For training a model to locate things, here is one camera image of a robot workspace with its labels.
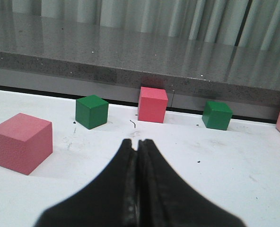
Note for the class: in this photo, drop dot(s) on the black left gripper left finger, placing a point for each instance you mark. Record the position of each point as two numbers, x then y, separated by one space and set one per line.
108 201

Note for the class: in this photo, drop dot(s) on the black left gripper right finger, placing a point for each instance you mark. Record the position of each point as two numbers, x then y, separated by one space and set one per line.
166 200

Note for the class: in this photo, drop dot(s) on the green cube left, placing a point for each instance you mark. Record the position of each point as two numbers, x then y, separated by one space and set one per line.
91 111

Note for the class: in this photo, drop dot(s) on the green cube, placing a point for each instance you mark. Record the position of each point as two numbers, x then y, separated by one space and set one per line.
217 115
91 111

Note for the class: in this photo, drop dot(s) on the pink cube back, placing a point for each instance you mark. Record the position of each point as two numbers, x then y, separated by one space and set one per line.
152 104

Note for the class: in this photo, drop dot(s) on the green cube right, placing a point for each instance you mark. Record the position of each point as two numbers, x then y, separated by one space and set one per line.
217 115

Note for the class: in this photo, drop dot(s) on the large pink cube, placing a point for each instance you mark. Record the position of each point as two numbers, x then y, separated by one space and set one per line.
25 142

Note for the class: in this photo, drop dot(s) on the grey stone counter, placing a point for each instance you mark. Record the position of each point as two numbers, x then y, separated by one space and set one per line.
75 59

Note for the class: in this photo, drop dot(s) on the grey curtain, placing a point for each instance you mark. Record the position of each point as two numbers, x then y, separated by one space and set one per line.
243 23

